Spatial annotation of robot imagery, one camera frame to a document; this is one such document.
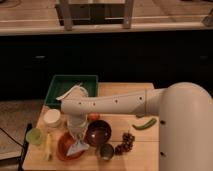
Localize small metal cup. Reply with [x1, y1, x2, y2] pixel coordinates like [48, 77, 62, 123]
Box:
[98, 143, 114, 161]

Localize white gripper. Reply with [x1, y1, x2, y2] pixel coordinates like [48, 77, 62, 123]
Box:
[67, 115, 88, 139]

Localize green plastic tray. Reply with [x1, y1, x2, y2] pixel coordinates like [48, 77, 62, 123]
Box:
[44, 75, 98, 109]

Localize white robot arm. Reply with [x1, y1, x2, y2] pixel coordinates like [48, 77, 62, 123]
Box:
[61, 82, 213, 171]

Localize white cup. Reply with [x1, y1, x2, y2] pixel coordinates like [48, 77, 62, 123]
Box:
[43, 109, 61, 127]

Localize white plastic spatula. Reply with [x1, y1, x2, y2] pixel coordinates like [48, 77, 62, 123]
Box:
[57, 85, 83, 101]

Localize wooden chair frame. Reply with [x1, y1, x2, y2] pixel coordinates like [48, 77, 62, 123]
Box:
[55, 0, 134, 31]

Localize green pepper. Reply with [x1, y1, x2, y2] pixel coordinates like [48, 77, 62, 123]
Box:
[132, 118, 157, 131]

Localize green cup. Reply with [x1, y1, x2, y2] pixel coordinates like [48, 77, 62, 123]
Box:
[26, 128, 43, 146]

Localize dark brown bowl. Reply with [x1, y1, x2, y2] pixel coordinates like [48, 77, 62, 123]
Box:
[85, 120, 112, 147]

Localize red tomato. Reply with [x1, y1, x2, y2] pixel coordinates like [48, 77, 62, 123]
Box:
[88, 113, 100, 122]

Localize purple grape bunch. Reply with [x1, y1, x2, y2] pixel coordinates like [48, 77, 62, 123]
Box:
[115, 132, 135, 155]

